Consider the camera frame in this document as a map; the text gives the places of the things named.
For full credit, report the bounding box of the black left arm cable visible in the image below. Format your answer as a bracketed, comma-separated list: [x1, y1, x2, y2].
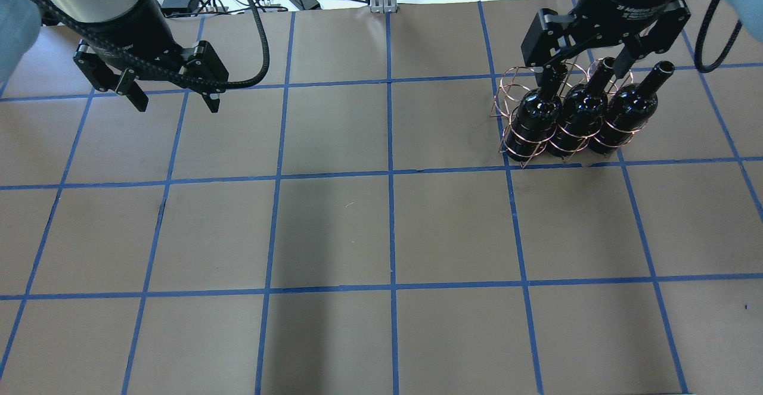
[0, 0, 271, 93]

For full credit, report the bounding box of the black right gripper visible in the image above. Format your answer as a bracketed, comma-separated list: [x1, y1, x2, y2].
[521, 0, 691, 89]

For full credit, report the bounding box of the copper wire wine basket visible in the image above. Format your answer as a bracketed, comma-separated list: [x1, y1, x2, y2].
[490, 58, 635, 167]

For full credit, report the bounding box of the dark glass wine bottle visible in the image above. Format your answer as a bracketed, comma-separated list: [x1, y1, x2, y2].
[546, 57, 615, 160]

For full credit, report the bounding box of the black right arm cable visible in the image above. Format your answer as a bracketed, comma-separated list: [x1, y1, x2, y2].
[694, 0, 746, 74]

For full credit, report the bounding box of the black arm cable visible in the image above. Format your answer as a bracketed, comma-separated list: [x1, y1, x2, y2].
[694, 0, 746, 74]
[0, 0, 271, 93]

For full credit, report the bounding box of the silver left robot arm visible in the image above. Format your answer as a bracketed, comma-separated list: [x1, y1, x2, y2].
[2, 0, 229, 113]

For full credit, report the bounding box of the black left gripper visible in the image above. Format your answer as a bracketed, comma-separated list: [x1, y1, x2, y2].
[73, 40, 229, 114]

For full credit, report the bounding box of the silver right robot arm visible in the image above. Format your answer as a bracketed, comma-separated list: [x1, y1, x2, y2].
[521, 0, 761, 79]

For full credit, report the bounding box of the dark wine bottle in basket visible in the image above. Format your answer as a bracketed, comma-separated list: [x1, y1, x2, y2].
[588, 61, 675, 156]

